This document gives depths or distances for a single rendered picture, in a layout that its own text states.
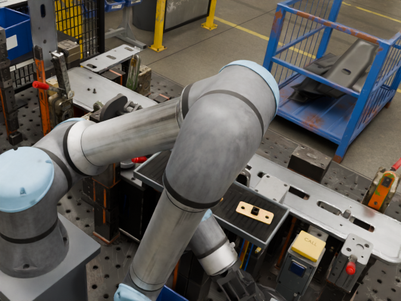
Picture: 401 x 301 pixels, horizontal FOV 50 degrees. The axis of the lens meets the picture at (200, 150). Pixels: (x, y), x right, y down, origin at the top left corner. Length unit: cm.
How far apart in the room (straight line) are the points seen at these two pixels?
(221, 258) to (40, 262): 36
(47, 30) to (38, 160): 102
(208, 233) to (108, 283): 62
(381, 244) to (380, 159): 227
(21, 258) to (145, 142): 35
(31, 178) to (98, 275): 68
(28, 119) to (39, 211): 127
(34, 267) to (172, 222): 37
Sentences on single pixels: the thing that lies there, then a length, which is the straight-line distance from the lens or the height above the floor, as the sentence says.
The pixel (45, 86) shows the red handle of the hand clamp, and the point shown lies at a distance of 148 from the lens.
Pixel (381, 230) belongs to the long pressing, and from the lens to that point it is 136.
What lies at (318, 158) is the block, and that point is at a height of 103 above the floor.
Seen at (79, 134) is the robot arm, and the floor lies 135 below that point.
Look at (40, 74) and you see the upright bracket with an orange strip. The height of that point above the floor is 110.
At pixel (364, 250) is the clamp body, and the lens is 119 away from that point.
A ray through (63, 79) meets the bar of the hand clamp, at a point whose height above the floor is 113.
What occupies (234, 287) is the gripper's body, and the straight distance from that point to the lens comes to 89.
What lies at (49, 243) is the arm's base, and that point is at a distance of 92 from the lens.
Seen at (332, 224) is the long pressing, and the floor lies 100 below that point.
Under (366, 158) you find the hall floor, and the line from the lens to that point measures 349.
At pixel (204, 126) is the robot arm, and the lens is 57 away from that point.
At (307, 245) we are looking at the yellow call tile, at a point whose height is 116.
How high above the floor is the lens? 187
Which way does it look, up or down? 38 degrees down
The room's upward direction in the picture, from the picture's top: 9 degrees clockwise
